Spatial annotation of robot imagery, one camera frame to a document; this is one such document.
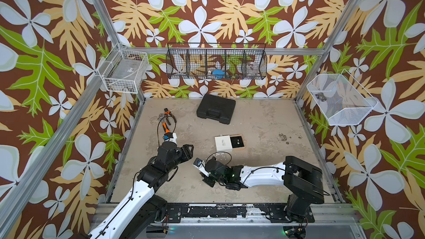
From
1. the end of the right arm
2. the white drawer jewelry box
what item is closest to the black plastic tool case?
the white drawer jewelry box

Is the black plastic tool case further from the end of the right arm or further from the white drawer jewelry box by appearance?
the end of the right arm

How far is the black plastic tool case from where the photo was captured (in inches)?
41.9

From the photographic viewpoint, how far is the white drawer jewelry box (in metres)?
0.95

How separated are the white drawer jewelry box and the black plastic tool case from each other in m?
0.12
